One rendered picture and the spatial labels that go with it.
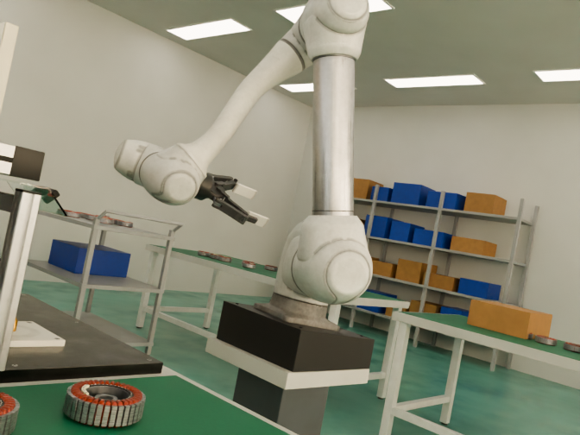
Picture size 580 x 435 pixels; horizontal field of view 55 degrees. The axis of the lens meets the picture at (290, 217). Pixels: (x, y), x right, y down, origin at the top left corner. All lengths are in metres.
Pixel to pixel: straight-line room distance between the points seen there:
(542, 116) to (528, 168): 0.67
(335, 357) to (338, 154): 0.52
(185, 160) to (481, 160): 6.85
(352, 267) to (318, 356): 0.28
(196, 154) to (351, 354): 0.66
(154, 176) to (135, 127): 6.29
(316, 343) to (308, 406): 0.22
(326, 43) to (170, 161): 0.45
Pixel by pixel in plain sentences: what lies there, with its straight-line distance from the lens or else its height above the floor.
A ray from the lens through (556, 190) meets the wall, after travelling 7.52.
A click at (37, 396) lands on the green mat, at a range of 0.97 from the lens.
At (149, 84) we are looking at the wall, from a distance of 7.68.
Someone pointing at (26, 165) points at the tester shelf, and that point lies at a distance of 0.94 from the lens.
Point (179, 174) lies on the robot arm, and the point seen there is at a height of 1.14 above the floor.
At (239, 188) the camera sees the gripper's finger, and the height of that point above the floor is 1.17.
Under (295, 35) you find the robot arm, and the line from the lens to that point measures 1.53.
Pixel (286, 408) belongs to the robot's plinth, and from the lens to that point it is 1.50.
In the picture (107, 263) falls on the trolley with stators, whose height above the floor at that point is 0.63.
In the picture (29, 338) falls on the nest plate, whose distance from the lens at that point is 1.17.
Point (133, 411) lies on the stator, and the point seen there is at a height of 0.77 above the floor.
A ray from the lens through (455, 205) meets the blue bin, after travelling 7.32.
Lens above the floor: 1.06
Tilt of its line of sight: 2 degrees up
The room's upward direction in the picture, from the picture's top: 11 degrees clockwise
